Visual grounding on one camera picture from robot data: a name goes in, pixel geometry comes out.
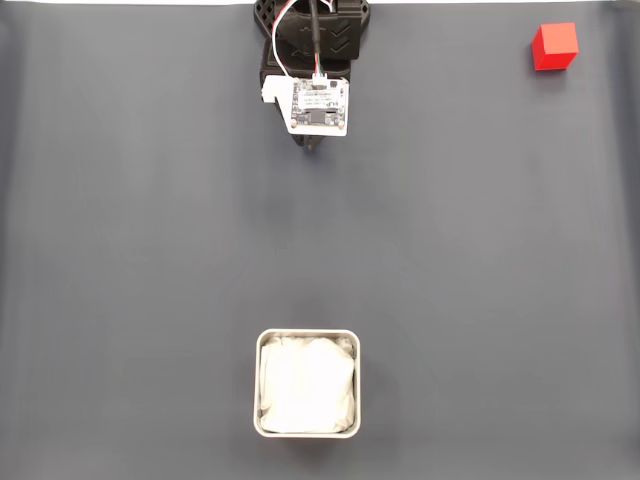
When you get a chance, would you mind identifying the grey table mat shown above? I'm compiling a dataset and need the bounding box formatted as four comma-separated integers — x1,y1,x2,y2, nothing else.
0,2,640,480

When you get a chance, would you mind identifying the white cloth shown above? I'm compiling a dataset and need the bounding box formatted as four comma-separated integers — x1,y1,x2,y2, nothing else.
258,335,358,435

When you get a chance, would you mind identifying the red cube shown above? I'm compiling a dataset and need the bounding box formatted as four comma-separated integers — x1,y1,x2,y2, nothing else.
530,22,580,73

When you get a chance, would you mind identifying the square metal box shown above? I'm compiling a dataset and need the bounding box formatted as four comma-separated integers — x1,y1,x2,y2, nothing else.
253,328,362,440

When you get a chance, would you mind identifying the white red looped servo cable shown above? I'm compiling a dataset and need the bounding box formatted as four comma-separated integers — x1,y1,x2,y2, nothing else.
271,0,302,79

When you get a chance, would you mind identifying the camera board on white mount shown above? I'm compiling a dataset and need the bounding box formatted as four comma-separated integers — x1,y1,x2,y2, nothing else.
261,73,350,138

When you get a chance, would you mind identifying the black camera cable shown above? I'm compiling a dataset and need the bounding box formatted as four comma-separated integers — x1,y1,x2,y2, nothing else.
308,0,325,76

